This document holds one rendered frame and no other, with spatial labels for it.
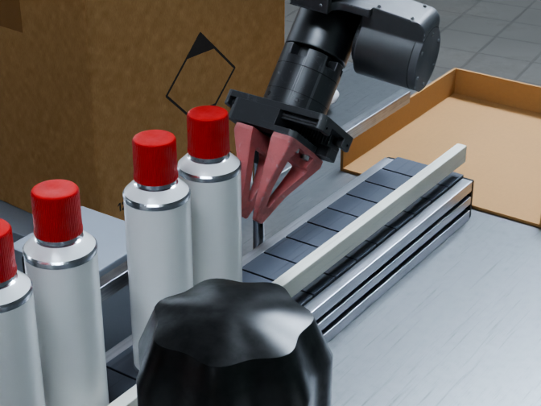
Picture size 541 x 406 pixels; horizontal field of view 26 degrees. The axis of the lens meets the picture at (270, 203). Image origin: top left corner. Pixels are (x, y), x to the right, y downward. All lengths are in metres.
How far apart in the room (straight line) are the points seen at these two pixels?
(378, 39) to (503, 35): 3.52
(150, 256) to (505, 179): 0.62
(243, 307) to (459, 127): 1.07
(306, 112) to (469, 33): 3.54
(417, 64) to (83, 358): 0.37
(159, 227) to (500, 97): 0.83
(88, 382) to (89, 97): 0.37
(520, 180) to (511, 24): 3.25
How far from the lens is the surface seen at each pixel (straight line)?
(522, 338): 1.12
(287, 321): 0.48
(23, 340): 0.79
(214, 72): 1.27
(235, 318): 0.48
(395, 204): 1.17
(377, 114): 1.25
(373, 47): 1.00
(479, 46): 4.38
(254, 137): 1.01
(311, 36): 1.02
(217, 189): 0.92
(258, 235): 1.22
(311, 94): 1.01
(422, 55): 0.99
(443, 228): 1.27
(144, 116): 1.21
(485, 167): 1.44
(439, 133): 1.52
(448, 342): 1.11
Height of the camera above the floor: 1.44
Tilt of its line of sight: 27 degrees down
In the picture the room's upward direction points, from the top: straight up
